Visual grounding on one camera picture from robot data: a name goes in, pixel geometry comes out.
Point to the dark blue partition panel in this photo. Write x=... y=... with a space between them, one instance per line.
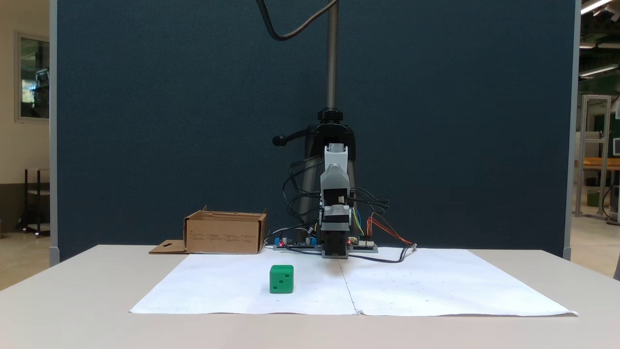
x=145 y=121

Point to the green dice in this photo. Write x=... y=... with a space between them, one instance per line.
x=281 y=279

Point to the brown cardboard box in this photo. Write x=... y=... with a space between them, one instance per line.
x=223 y=236

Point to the ceiling strip light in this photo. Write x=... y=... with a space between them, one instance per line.
x=595 y=6
x=598 y=71

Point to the orange workbench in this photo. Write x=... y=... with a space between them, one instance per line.
x=600 y=163

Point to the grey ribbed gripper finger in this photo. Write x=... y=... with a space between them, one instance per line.
x=335 y=224

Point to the black and grey tripod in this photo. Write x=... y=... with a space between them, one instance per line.
x=332 y=72

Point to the circuit board with blue terminals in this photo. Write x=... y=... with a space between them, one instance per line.
x=293 y=242

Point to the small circuit board with red LED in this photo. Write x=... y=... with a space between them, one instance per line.
x=363 y=245

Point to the wall window frame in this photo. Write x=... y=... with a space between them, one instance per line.
x=34 y=77

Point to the black shelf cart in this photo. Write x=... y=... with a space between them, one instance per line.
x=38 y=203

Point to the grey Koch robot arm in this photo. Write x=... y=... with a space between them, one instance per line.
x=335 y=155

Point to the white paper sheet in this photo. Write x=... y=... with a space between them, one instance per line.
x=227 y=291
x=436 y=286

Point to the grey metal frame rack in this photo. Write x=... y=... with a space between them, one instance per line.
x=583 y=155

